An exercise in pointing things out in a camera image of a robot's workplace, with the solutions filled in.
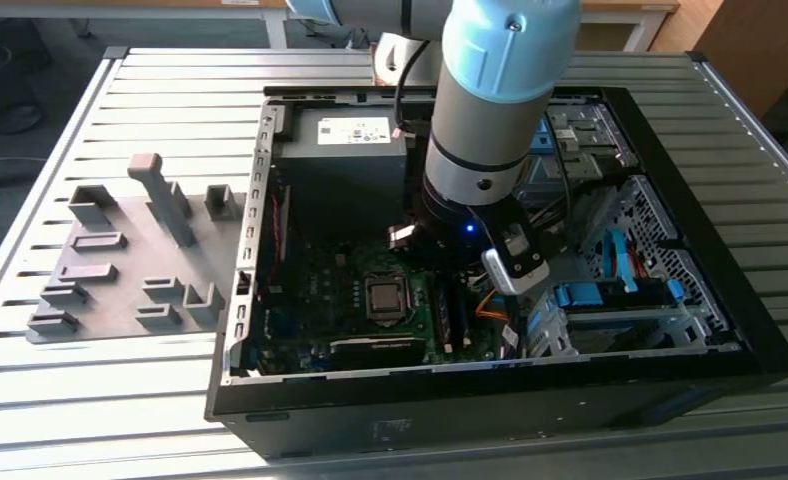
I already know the wooden cabinet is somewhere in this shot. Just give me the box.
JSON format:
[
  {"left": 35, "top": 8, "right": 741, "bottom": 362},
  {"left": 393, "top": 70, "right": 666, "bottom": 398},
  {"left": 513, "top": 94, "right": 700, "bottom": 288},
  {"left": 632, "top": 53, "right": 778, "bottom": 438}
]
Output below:
[{"left": 650, "top": 0, "right": 788, "bottom": 119}]

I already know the silver CPU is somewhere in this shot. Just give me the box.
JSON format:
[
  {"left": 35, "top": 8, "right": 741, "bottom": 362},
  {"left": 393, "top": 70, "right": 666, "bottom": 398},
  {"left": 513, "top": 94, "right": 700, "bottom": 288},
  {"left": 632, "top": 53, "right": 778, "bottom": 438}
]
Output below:
[{"left": 369, "top": 283, "right": 403, "bottom": 312}]

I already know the orange flat data cable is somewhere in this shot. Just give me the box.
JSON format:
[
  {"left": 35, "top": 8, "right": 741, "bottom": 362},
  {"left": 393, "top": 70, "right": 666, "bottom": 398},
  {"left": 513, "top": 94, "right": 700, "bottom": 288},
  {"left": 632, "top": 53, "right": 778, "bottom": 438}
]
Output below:
[{"left": 477, "top": 292, "right": 522, "bottom": 321}]

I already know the CPU socket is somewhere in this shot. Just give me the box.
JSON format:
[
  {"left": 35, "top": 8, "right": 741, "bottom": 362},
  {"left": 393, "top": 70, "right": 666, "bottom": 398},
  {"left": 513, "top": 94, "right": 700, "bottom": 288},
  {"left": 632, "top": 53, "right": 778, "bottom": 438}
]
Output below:
[{"left": 359, "top": 271, "right": 414, "bottom": 329}]

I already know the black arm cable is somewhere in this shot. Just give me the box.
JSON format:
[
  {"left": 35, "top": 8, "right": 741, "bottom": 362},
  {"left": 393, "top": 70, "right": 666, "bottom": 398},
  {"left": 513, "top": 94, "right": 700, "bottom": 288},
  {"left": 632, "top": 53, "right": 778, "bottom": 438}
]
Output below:
[{"left": 391, "top": 39, "right": 435, "bottom": 146}]

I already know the blue data cable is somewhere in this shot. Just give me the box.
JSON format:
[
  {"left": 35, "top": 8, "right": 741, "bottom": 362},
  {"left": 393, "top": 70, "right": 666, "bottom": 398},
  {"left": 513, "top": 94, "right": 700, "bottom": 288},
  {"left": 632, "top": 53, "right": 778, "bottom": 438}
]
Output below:
[{"left": 600, "top": 228, "right": 641, "bottom": 295}]

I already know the red twisted cable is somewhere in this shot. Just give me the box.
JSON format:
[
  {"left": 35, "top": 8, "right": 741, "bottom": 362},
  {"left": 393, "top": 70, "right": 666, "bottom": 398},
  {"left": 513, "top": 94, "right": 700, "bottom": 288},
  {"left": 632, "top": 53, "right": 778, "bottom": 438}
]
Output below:
[{"left": 270, "top": 192, "right": 287, "bottom": 291}]

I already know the grey plastic parts rack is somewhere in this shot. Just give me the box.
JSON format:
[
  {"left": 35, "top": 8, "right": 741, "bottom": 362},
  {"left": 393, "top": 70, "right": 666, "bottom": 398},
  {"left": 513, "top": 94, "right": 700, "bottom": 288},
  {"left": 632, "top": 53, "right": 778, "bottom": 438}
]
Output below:
[{"left": 24, "top": 152, "right": 247, "bottom": 346}]

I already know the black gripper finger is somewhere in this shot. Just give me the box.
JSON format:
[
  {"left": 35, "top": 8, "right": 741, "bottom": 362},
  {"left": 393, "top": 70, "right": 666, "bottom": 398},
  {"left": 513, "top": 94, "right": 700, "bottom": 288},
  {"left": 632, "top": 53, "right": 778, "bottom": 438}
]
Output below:
[{"left": 385, "top": 223, "right": 435, "bottom": 271}]

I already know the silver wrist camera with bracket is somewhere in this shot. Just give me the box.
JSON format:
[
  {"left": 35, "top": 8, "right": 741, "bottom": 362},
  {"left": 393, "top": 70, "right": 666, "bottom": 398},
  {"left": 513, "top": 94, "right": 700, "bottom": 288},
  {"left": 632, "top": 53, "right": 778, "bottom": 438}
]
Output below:
[{"left": 467, "top": 197, "right": 553, "bottom": 297}]

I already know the green motherboard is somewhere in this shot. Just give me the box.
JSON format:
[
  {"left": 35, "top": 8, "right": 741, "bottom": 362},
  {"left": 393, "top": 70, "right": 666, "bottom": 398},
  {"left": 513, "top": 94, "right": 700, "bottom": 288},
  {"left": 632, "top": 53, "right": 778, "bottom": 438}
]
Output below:
[{"left": 259, "top": 232, "right": 522, "bottom": 376}]

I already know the black office chair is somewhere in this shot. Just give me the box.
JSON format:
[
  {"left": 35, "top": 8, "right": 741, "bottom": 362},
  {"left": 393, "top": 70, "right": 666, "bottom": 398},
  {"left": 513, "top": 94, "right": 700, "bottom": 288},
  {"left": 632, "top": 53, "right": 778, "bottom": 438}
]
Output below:
[{"left": 0, "top": 17, "right": 55, "bottom": 136}]

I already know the black graphics card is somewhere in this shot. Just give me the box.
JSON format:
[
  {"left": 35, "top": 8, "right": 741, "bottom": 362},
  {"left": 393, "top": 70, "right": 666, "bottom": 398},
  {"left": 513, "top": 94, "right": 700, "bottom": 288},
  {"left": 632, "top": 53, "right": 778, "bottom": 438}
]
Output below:
[{"left": 326, "top": 333, "right": 430, "bottom": 372}]

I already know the black open PC case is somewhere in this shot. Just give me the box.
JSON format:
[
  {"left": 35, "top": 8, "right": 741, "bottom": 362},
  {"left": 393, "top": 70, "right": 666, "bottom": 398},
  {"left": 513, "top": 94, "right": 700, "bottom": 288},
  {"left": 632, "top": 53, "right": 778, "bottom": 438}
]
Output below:
[{"left": 203, "top": 84, "right": 788, "bottom": 461}]

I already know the large blue drive carrier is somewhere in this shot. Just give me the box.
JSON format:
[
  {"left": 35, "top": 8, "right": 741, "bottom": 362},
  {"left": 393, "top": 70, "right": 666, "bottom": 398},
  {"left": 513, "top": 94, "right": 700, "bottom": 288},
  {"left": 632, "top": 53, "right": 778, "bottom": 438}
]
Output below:
[{"left": 529, "top": 119, "right": 554, "bottom": 154}]

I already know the perforated metal bracket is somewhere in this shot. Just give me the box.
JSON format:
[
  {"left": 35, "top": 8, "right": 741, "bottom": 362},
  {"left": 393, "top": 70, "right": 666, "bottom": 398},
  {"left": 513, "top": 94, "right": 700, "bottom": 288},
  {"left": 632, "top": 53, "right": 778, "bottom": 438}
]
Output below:
[{"left": 564, "top": 174, "right": 736, "bottom": 346}]

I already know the white-framed wooden desk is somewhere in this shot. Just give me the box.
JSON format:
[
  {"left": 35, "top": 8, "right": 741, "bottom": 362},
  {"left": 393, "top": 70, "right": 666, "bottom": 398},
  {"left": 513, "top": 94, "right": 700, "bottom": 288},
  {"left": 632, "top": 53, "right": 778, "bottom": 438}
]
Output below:
[{"left": 259, "top": 0, "right": 680, "bottom": 54}]

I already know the silver metal disk bay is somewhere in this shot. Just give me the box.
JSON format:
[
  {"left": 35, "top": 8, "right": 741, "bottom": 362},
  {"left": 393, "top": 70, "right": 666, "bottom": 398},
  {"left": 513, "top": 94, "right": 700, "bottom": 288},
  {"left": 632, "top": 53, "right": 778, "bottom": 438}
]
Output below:
[{"left": 524, "top": 277, "right": 742, "bottom": 359}]

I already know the blue disk carrier with handle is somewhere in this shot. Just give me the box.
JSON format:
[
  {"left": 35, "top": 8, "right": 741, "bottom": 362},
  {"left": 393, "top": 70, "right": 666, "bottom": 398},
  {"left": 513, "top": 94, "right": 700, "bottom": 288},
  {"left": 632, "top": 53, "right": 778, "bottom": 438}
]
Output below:
[{"left": 553, "top": 281, "right": 626, "bottom": 307}]

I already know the grey power supply with label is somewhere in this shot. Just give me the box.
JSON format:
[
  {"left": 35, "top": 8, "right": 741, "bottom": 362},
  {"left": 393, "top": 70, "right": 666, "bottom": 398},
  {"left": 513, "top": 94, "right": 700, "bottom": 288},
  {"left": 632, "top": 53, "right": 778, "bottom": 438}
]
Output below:
[{"left": 274, "top": 107, "right": 435, "bottom": 241}]

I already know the grey metal drive cage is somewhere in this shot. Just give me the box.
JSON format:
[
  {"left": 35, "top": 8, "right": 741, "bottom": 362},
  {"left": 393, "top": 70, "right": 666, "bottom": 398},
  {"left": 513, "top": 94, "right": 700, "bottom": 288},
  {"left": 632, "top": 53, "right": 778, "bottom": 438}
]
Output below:
[{"left": 520, "top": 102, "right": 642, "bottom": 201}]

